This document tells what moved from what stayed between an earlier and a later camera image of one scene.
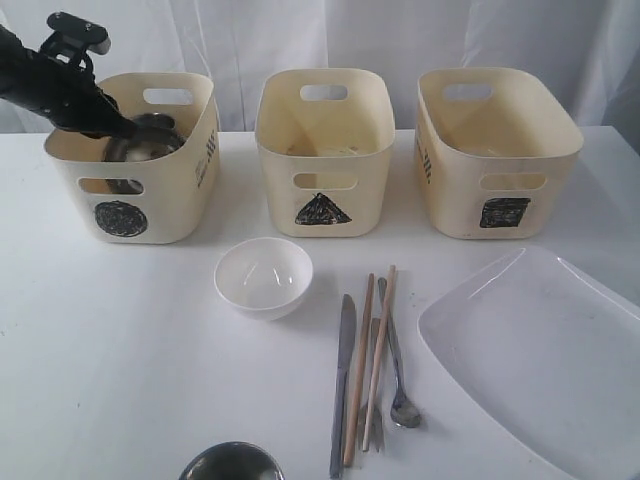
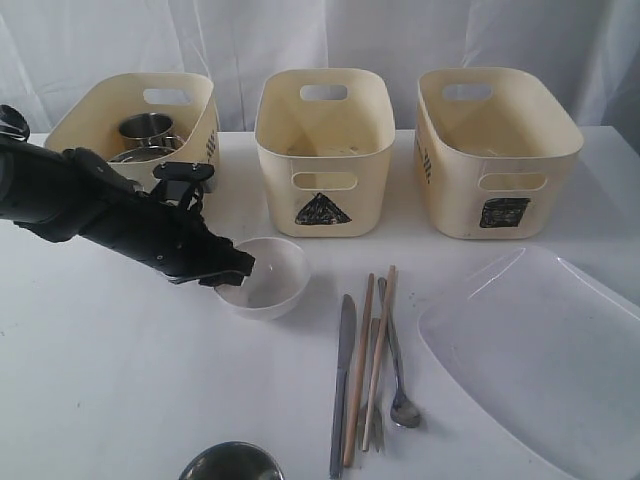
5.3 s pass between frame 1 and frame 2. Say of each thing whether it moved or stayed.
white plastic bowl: stayed
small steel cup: stayed
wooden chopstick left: stayed
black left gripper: moved
